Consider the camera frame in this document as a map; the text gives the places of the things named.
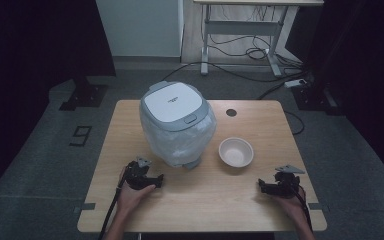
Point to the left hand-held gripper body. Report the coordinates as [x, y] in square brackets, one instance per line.
[136, 176]

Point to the white bowl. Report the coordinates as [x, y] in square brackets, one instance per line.
[236, 153]

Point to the person's left hand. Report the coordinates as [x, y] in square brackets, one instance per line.
[130, 200]

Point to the black curtain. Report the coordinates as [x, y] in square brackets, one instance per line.
[30, 43]
[363, 50]

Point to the white-framed desk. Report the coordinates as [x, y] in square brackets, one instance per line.
[240, 27]

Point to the dark round table grommet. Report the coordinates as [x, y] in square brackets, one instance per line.
[231, 112]

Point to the white wall panel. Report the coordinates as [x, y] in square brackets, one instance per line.
[140, 26]

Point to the person's right hand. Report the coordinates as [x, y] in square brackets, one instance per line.
[296, 206]

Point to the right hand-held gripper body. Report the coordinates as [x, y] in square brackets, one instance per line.
[285, 185]

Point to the plastic-wrapped grey white rice cooker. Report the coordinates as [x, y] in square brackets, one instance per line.
[173, 106]

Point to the white power strip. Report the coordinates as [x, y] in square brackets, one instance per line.
[295, 83]

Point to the black stand base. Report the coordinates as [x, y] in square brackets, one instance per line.
[85, 95]
[316, 98]

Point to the grey tape strip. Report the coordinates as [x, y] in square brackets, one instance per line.
[85, 207]
[320, 206]

